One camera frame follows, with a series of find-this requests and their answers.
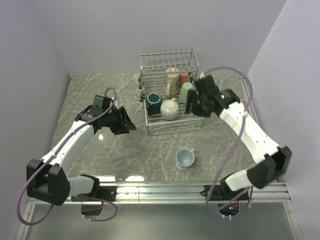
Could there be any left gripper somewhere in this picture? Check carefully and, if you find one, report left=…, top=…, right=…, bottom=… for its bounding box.
left=103, top=106, right=137, bottom=136

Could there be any light green cup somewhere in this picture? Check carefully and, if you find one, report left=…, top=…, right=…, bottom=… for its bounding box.
left=179, top=82, right=193, bottom=104

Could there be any pink mug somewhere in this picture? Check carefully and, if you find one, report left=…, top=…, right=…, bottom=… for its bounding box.
left=179, top=72, right=189, bottom=88

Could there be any beige speckled mug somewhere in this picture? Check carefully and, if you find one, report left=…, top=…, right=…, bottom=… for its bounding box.
left=160, top=97, right=179, bottom=121

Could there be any cream tall mug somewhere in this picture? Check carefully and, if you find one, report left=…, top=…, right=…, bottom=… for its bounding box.
left=163, top=67, right=180, bottom=97

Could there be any dark green mug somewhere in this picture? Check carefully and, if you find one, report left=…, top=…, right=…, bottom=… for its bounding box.
left=146, top=92, right=162, bottom=116

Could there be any light blue mug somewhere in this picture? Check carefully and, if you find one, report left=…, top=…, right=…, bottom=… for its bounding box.
left=175, top=148, right=195, bottom=170

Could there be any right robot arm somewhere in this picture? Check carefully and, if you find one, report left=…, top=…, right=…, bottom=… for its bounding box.
left=185, top=75, right=292, bottom=200

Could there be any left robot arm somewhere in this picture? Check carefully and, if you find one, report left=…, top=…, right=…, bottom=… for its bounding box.
left=26, top=95, right=137, bottom=206

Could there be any metal dish rack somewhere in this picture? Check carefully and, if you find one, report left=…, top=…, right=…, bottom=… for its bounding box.
left=138, top=47, right=204, bottom=134

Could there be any aluminium rail frame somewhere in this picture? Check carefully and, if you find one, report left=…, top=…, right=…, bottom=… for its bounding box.
left=24, top=73, right=302, bottom=240

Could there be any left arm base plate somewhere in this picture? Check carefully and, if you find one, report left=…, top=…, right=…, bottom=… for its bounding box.
left=71, top=186, right=117, bottom=217

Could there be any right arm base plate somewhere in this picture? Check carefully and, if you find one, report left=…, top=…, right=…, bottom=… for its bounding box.
left=209, top=184, right=253, bottom=220

